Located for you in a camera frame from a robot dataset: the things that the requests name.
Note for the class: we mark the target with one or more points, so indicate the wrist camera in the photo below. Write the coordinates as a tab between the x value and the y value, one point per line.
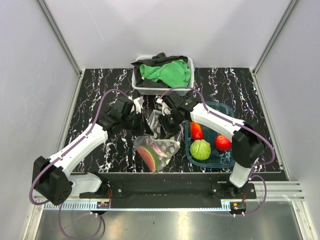
163	107
137	107

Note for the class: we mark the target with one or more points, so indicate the fake green cabbage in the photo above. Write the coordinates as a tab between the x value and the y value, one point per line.
200	150

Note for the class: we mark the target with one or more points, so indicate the fake watermelon slice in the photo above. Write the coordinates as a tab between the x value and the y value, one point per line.
149	156

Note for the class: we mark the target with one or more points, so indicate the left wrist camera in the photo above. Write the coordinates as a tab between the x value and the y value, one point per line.
137	107

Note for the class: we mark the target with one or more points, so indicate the green cloth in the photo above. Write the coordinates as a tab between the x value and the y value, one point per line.
174	74

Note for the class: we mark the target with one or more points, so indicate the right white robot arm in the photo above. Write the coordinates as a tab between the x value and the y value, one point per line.
247	145

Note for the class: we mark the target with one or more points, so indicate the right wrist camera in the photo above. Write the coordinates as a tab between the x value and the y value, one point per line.
163	107

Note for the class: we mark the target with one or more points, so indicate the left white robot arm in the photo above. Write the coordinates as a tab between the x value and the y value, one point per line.
52	177

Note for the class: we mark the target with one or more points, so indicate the fake red apple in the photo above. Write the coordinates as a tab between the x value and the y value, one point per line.
222	143

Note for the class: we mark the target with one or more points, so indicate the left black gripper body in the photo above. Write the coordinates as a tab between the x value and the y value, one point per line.
135	123

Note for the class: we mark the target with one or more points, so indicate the fake red orange mango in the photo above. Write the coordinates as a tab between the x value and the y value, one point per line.
196	131

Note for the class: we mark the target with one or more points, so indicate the clear zip top bag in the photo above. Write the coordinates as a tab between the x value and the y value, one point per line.
146	140

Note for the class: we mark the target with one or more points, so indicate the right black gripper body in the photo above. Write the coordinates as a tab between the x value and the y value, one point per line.
170	124

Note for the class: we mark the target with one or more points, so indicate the black cloth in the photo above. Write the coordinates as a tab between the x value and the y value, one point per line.
155	61

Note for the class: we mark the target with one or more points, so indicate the white plastic basket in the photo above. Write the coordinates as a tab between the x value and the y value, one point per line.
159	91

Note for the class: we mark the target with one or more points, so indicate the blue transparent plastic container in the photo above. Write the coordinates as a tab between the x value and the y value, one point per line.
218	159

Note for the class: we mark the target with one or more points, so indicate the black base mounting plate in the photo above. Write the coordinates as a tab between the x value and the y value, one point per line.
161	203

